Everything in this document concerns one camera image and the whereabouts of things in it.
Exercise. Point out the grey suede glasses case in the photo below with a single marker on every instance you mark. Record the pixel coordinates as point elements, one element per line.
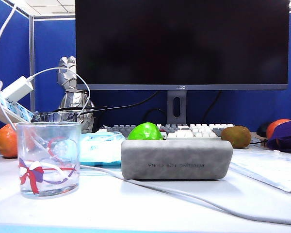
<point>174,155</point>

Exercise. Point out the green apple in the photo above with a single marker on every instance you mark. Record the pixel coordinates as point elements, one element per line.
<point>144,132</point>

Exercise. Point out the grey monitor stand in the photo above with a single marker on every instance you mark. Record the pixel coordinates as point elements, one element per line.
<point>171,109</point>

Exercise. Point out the white and grey keyboard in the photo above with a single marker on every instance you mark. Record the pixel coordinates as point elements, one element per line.
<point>198,131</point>

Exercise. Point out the blue face mask pack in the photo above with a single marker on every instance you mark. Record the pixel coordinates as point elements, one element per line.
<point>99,150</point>

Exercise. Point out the black computer monitor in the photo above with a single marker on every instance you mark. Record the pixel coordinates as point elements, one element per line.
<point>182,43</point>

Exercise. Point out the silver robot figurine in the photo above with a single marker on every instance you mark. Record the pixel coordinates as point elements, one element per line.
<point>68,75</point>

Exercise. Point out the brown kiwi fruit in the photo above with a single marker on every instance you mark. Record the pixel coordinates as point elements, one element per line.
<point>236,137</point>

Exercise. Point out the glass cup with ribbon print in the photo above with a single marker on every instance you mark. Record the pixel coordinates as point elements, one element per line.
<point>48,174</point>

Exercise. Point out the black computer mouse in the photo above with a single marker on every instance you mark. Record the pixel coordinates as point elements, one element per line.
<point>263,129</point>

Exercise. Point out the orange fruit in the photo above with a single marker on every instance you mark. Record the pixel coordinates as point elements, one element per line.
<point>6,143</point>
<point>272,128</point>

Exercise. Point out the white power strip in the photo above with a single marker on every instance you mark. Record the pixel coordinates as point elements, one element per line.
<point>17,110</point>

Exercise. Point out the white charger adapter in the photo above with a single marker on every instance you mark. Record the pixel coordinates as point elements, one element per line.
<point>17,88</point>

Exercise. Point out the clear plastic document folder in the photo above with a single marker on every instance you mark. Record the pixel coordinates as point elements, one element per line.
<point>269,167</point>

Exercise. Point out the aluminium partition post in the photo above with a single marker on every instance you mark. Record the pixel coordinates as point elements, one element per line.
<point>32,48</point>

